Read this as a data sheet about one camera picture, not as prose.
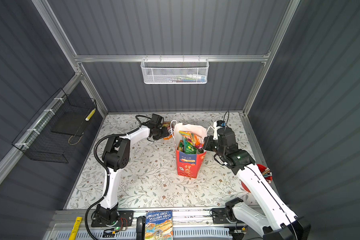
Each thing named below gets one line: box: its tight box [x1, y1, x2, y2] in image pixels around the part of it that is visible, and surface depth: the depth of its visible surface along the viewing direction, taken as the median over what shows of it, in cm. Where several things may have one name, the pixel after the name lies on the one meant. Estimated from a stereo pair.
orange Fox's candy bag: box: [178, 130, 204, 149], surface depth 84 cm
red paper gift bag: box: [173, 123, 207, 179], surface depth 82 cm
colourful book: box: [144, 210, 174, 240], surface depth 71 cm
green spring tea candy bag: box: [184, 138, 197, 155], surface depth 81 cm
